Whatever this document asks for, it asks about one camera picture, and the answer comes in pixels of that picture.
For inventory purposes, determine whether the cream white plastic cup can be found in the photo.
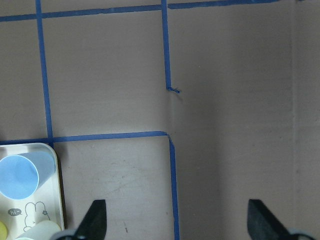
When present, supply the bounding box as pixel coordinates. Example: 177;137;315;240
15;220;61;240

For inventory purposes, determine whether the light blue plastic cup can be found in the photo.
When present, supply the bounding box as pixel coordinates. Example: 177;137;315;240
0;151;56;200

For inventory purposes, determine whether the cream tray with rabbit print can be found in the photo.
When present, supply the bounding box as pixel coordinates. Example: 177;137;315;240
0;142;66;240

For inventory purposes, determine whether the yellow plastic cup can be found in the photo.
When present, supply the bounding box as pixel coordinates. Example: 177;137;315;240
0;221;8;240

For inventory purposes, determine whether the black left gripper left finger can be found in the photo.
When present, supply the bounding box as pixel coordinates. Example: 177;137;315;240
74;199;107;240

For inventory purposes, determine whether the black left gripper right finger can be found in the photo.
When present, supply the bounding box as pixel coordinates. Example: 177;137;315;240
247;199;295;240

